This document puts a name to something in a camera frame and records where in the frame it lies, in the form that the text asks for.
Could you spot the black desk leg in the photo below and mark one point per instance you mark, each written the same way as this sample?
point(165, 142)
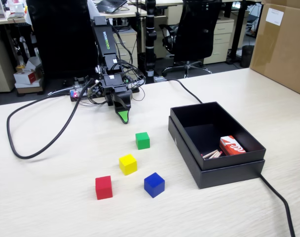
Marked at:
point(237, 42)

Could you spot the red wooden cube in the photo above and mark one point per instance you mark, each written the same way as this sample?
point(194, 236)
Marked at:
point(103, 188)

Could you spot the blue wooden cube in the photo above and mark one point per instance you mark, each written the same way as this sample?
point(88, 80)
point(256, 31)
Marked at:
point(153, 185)

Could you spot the orange white matchbox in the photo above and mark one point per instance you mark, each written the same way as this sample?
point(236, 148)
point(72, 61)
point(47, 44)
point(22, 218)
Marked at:
point(232, 146)

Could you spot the white red cardboard box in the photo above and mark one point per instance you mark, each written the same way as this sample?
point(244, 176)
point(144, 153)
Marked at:
point(26, 77)

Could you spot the black mesh office chair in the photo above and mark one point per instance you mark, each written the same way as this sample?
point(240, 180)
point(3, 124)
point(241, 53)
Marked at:
point(197, 32)

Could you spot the large brown cardboard box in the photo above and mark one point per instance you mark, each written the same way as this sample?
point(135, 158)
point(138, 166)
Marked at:
point(283, 49)

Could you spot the black open box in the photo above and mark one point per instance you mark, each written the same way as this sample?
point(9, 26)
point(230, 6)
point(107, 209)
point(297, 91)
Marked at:
point(226, 178)

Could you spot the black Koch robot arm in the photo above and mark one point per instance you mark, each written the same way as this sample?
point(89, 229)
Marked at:
point(104, 37)

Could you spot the black laptop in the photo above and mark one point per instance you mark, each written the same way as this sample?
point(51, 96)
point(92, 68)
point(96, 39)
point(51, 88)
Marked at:
point(110, 5)

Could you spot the light wooden office desk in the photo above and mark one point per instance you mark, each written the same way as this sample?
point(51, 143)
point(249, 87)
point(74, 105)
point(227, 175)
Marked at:
point(7, 21)
point(130, 11)

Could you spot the circuit board with red LED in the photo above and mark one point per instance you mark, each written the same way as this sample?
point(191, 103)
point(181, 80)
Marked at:
point(74, 95)

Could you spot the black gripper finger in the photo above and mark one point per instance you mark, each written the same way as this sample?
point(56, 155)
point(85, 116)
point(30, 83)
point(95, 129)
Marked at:
point(123, 98)
point(124, 117)

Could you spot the green wooden cube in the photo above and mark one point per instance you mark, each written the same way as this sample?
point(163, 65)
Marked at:
point(142, 142)

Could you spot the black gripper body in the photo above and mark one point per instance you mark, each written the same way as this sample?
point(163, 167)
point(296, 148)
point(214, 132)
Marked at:
point(112, 82)

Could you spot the black waste bin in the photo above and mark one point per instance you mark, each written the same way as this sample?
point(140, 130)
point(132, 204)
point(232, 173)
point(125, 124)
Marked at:
point(247, 56)

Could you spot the black cardboard box tray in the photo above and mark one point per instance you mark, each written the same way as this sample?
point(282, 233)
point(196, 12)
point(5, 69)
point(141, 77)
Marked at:
point(234, 161)

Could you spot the beige drawer cabinet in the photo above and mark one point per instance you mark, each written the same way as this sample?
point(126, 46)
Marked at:
point(221, 37)
point(130, 42)
point(2, 69)

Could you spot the red-tipped wooden match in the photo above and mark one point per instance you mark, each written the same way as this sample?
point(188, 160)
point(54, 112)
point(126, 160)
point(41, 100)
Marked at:
point(210, 153)
point(214, 155)

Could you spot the yellow wooden cube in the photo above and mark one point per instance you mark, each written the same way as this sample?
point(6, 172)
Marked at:
point(127, 165)

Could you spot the black segmented pole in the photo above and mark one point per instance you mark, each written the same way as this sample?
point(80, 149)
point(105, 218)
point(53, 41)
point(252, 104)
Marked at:
point(150, 37)

